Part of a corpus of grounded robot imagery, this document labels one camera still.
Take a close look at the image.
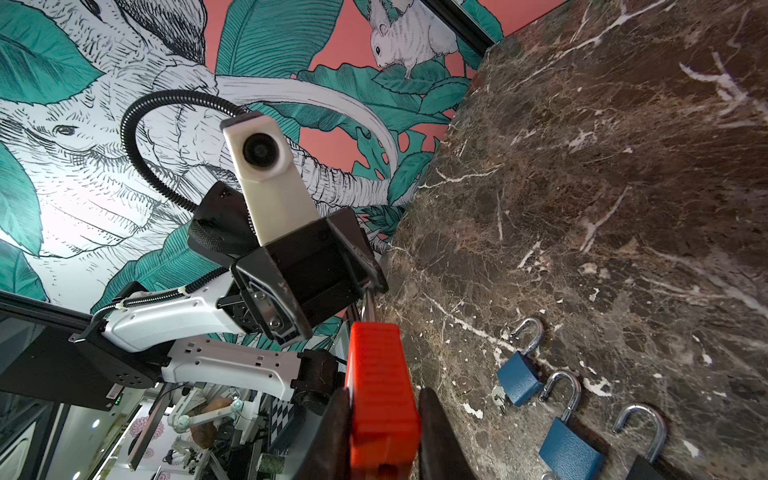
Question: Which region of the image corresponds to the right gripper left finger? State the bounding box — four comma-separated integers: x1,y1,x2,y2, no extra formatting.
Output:
293,388,352,480

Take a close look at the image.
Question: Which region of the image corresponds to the left blue padlock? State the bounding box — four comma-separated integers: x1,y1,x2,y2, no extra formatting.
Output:
497,317,544,407

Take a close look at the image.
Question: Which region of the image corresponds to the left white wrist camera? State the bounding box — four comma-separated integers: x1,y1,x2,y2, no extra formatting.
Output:
220,112,320,245

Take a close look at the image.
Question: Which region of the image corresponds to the small silver key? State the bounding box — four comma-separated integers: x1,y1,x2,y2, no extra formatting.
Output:
361,287,378,322

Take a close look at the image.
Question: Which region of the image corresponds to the middle blue padlock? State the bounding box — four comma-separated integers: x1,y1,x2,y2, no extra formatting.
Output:
539,370,606,480

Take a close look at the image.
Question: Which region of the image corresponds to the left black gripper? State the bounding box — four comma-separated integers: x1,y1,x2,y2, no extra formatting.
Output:
231,208,389,345

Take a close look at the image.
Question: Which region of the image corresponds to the small black padlock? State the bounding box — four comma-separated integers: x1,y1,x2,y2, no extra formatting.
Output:
613,403,668,480

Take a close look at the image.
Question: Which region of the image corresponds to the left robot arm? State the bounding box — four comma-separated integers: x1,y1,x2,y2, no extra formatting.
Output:
75,182,388,413

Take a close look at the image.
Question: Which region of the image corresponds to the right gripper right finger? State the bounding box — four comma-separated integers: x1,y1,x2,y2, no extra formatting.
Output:
418,387,476,480

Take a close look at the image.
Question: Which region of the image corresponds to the left black frame post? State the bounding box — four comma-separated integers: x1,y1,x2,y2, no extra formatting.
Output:
422,0,495,57

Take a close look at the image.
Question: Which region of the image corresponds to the red padlock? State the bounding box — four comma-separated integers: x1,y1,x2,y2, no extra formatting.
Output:
346,322,421,479

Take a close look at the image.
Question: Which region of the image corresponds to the blue padlock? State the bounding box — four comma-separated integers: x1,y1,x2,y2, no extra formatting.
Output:
539,370,606,480
497,317,544,407

